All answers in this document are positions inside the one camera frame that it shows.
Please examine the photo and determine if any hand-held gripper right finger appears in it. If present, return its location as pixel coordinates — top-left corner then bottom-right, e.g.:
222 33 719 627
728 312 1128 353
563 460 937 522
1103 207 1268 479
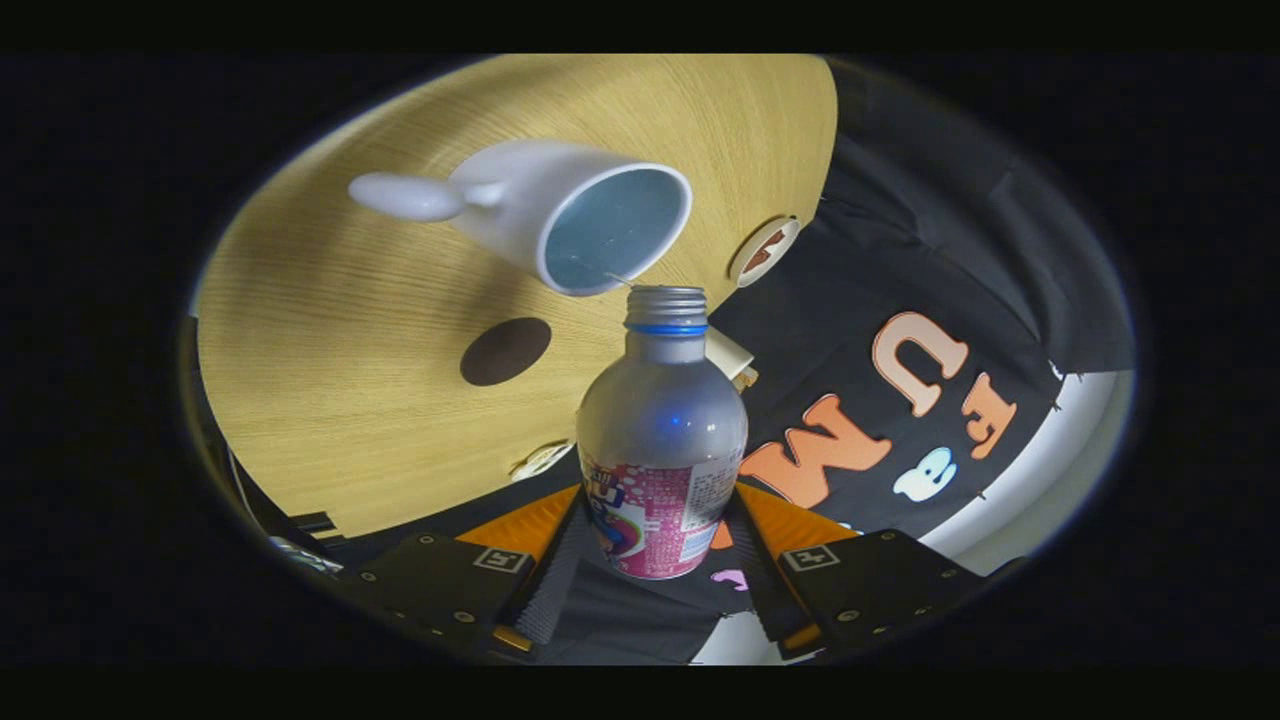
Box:
725 482 986 656

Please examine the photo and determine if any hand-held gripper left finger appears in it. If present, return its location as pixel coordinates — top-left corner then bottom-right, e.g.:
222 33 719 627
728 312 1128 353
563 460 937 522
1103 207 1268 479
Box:
345 485 591 661

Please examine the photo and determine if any silver juice bottle red label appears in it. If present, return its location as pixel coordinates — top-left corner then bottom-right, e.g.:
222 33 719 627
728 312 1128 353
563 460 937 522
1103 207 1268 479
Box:
577 285 750 581

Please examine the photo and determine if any round brown coaster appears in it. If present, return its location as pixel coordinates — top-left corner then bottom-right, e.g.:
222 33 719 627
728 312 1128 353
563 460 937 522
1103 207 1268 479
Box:
460 317 553 387

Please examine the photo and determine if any white cup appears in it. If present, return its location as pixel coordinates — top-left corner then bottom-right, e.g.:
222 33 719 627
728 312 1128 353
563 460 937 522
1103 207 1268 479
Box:
348 140 694 298

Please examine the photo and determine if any white divided tray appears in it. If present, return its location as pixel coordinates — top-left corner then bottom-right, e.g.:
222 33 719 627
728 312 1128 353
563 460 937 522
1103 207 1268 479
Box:
510 440 576 483

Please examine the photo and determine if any white toaster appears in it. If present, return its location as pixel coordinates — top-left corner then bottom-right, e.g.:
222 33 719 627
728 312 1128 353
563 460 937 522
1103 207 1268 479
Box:
706 325 758 393

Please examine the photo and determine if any wooden table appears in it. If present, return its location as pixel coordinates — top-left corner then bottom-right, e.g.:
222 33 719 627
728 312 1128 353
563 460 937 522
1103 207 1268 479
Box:
195 55 839 541

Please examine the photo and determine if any white round plate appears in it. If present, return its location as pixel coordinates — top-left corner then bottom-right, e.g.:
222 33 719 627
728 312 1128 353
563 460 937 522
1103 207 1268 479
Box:
727 215 801 289

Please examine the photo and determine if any black backdrop cloth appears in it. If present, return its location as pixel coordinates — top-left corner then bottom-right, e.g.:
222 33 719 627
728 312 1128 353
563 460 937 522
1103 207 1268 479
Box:
340 55 1136 666

